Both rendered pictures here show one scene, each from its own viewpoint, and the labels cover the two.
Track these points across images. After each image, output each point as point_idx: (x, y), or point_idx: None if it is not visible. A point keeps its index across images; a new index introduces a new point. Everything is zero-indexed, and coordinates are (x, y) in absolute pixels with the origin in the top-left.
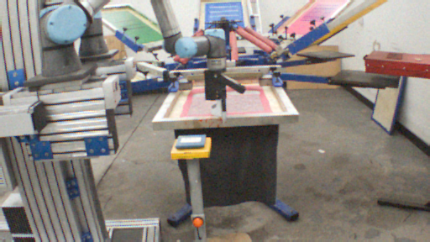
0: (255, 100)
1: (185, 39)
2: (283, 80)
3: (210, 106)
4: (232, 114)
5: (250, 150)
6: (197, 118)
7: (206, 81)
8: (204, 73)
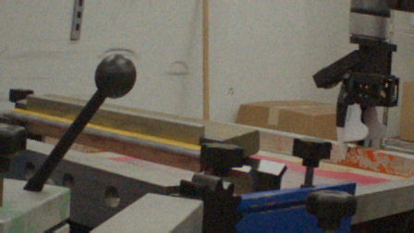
0: (149, 163)
1: None
2: None
3: (287, 185)
4: (334, 143)
5: None
6: (405, 153)
7: (388, 69)
8: (395, 49)
